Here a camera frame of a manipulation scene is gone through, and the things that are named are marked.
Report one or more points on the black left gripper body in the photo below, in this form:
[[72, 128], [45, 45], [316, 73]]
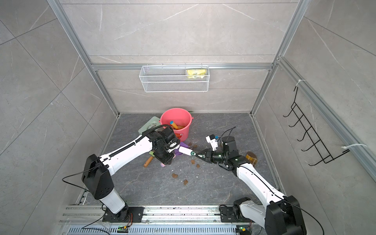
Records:
[[164, 155]]

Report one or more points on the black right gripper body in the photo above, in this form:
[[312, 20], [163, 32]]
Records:
[[219, 156]]

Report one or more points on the yellow toy trowel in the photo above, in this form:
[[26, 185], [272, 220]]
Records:
[[174, 125]]

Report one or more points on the white cleaning brush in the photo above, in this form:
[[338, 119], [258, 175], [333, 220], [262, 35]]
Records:
[[186, 151]]

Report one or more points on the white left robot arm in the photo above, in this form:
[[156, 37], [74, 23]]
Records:
[[101, 174]]

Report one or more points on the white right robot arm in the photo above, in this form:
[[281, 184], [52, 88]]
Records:
[[278, 214]]

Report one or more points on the green trowel near tissue box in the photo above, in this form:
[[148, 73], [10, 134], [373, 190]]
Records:
[[149, 160]]

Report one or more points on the pink plastic bucket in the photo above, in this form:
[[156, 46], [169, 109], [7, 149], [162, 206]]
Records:
[[182, 118]]

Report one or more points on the mint green tissue box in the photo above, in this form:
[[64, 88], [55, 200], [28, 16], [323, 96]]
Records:
[[154, 121]]

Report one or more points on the plaid brown cloth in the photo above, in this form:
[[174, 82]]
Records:
[[252, 158]]

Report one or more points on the yellow sponge in basket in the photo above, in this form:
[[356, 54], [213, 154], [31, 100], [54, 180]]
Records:
[[196, 73]]

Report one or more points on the white wire wall basket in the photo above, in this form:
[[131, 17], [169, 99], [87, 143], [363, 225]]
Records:
[[164, 79]]

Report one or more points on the black wall hook rack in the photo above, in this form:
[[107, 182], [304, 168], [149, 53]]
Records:
[[310, 133]]

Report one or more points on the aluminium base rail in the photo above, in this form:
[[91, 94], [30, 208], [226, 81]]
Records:
[[168, 220]]

